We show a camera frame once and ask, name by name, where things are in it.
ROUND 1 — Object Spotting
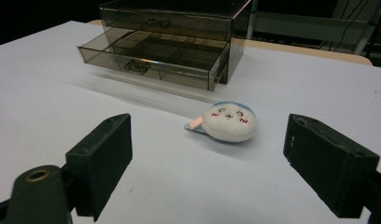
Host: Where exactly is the metal stand frame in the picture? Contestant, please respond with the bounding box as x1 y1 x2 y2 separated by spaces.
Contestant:
247 0 381 68

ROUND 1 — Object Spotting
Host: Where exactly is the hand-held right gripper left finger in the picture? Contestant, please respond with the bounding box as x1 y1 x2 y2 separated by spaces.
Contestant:
64 113 134 223

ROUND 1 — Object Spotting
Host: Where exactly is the black cable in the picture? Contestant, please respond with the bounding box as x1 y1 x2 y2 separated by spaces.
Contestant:
316 0 372 52

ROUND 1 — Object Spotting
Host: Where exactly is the smoky transparent drawer cabinet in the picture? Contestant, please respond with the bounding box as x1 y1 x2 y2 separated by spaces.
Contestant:
99 0 253 85

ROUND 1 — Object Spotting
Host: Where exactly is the white plush face toy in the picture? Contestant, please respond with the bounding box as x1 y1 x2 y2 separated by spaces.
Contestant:
183 100 259 145

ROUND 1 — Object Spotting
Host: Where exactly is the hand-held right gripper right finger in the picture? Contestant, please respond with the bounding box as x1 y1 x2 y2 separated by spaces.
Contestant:
282 113 381 219

